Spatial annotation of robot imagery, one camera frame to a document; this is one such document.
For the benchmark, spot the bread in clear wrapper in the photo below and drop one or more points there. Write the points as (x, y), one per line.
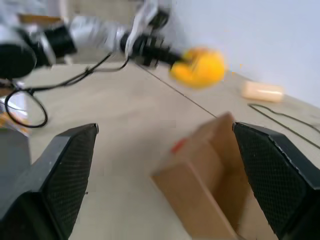
(262, 91)

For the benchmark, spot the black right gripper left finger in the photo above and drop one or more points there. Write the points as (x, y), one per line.
(57, 175)

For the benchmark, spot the brown cardboard box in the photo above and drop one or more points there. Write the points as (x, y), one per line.
(192, 180)

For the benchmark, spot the red tape strip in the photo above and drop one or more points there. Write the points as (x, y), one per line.
(178, 145)

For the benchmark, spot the yellow soft item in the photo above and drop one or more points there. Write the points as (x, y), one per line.
(202, 67)

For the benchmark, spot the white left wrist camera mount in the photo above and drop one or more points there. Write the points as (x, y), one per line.
(140, 22)

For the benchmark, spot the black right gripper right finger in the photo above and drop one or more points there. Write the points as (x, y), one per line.
(280, 175)

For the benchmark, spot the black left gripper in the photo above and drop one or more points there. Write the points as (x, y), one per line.
(147, 47)

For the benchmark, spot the orange printed packet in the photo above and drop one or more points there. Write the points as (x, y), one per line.
(12, 122)

